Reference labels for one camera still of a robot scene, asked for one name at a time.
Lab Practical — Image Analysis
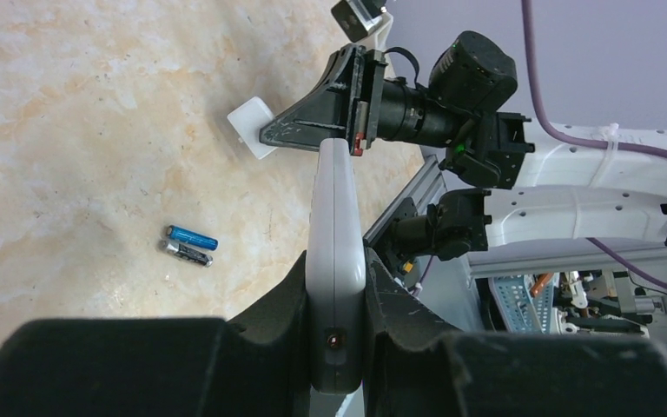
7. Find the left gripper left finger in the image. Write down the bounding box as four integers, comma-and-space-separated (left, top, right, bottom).
0, 258, 310, 416

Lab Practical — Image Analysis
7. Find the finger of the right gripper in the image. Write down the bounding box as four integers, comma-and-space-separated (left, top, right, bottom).
259, 44, 366, 151

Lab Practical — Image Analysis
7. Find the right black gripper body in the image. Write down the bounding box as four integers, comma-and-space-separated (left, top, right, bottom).
351, 50, 387, 156

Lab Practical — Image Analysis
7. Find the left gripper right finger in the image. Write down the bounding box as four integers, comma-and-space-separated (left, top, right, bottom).
362, 249, 667, 416

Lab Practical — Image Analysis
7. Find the white battery cover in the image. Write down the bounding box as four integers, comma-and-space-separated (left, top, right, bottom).
227, 96, 276, 160

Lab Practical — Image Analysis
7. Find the white remote control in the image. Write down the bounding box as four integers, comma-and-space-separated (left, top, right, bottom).
305, 138, 367, 394

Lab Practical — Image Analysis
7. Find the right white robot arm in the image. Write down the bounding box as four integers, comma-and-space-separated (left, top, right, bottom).
259, 30, 667, 260

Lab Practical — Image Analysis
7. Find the black silver AAA battery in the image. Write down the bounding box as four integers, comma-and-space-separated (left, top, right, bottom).
159, 240, 213, 268

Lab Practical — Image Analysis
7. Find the blue AAA battery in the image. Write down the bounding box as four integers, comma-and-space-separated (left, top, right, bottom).
166, 225, 219, 251

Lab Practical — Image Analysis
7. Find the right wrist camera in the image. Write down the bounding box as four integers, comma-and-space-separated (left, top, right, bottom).
330, 0, 393, 51

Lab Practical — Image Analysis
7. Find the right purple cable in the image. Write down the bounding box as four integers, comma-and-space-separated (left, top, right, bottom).
520, 0, 667, 303

